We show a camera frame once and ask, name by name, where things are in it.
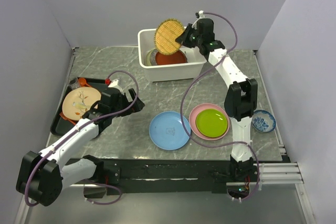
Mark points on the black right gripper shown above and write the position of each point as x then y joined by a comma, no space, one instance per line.
183,38

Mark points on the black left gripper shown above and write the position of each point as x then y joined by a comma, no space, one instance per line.
136,107

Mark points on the red round plate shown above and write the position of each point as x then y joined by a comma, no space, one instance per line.
176,58

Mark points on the round woven bamboo mat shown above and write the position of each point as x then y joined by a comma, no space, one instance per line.
166,34

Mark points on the cream plate with branch motif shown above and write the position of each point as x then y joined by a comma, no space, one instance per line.
147,61

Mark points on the blue plate with bamboo mat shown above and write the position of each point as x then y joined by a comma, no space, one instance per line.
168,132

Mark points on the dark plate with deer motif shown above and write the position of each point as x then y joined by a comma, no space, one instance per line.
153,57

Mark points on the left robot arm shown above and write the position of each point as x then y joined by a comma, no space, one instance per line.
43,175

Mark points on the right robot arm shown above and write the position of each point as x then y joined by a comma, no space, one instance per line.
241,98

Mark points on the white plastic bin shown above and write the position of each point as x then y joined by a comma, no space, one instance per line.
189,70

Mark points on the orange measuring scoop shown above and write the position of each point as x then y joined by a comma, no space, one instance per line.
83,82

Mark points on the beige plate with bird motif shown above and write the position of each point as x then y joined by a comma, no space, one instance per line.
78,101

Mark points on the pink plate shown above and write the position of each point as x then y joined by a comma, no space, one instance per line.
196,111

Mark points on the clear glass cup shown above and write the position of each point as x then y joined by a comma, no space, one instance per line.
74,84

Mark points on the green plate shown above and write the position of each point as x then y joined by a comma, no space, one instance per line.
212,123

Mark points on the black plastic tray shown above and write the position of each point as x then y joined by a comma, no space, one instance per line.
60,126

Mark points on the blue white patterned bowl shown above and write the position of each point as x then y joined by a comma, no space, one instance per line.
263,121

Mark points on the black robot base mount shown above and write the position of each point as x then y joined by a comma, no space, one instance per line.
169,176

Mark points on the aluminium frame rail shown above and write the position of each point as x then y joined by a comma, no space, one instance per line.
285,172

